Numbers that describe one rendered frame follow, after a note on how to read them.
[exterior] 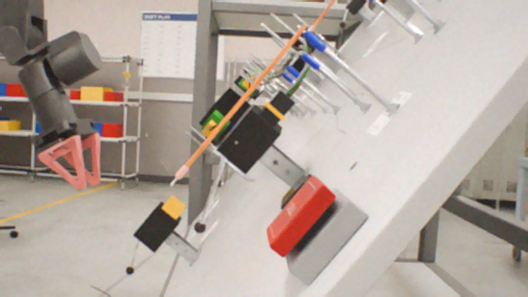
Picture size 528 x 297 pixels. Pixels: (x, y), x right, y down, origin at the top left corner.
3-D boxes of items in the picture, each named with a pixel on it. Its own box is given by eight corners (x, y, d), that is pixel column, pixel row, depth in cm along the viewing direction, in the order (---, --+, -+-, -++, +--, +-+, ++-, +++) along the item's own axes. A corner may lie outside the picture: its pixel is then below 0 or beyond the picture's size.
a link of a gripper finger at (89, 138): (120, 173, 94) (94, 121, 94) (102, 179, 87) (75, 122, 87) (85, 191, 95) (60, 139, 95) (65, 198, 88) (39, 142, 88)
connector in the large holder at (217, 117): (231, 121, 127) (216, 109, 126) (225, 128, 124) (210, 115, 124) (217, 137, 130) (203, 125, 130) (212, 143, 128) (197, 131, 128)
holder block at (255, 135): (249, 165, 65) (221, 142, 65) (282, 127, 64) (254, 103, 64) (245, 175, 61) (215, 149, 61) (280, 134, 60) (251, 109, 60)
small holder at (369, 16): (353, 40, 131) (332, 22, 130) (375, 14, 130) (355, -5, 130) (357, 38, 126) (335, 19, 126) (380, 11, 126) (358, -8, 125)
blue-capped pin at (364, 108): (361, 114, 60) (297, 58, 60) (370, 103, 60) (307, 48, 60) (362, 116, 59) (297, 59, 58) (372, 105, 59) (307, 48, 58)
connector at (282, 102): (266, 133, 64) (252, 120, 63) (296, 98, 63) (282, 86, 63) (266, 137, 61) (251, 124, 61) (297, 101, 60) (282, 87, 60)
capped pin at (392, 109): (386, 119, 49) (289, 35, 48) (396, 106, 49) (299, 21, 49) (393, 116, 48) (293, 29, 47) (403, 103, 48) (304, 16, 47)
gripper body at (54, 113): (97, 129, 94) (77, 87, 94) (69, 131, 84) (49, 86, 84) (64, 146, 95) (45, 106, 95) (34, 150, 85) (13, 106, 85)
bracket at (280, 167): (294, 183, 65) (259, 154, 65) (308, 167, 65) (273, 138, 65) (292, 195, 61) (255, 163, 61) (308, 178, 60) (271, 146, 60)
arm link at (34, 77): (26, 73, 93) (7, 70, 87) (61, 52, 92) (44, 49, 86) (44, 110, 93) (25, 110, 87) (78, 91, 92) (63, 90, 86)
